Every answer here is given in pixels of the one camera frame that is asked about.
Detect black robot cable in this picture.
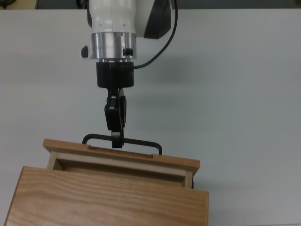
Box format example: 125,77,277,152
133,0,179,70

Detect tan wooden board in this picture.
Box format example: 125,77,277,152
0,0,39,10

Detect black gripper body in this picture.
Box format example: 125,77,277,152
95,60,135,89

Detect wooden drawer with black handle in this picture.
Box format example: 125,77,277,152
42,133,201,189

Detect black background cables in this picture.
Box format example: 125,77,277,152
75,0,89,10

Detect light wooden cabinet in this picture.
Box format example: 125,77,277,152
3,165,210,226

